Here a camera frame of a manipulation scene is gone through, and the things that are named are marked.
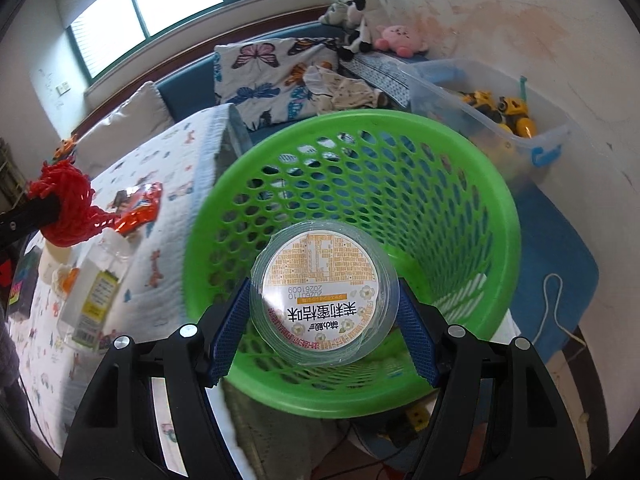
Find red foam fruit net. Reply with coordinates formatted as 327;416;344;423
27;159;118;247

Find pink plush toy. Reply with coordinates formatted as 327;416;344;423
374;25;428;58

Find beige crumpled clothes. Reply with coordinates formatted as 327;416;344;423
303;65;388;115

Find orange Ovaltine wrapper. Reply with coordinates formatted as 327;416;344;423
112;182;163;236

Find cream cushion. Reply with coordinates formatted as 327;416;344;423
74;81;175;178

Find white cord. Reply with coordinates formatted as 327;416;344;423
529;272;588;347

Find clear plastic storage box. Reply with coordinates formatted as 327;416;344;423
402;58;579;194

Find clear plastic bottle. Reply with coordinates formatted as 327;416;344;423
58;229;132;351

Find yellow toy truck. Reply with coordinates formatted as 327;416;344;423
460;90;538;139

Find orange toy on cushion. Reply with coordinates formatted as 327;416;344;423
51;136;77;164

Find cartoon print white blanket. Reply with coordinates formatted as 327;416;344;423
9;105;252;454

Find grey patterned folded cloth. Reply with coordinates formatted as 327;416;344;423
341;52;425;110

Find colourful sticky note box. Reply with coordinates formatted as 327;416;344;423
6;247;41;322

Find green plastic mesh basket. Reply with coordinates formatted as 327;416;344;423
181;108;523;420

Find butterfly print pillow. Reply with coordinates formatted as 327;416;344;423
213;37;338;131

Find clear round food container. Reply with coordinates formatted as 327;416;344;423
250;220;400;367

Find cow plush toy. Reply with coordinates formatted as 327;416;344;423
319;0;390;61

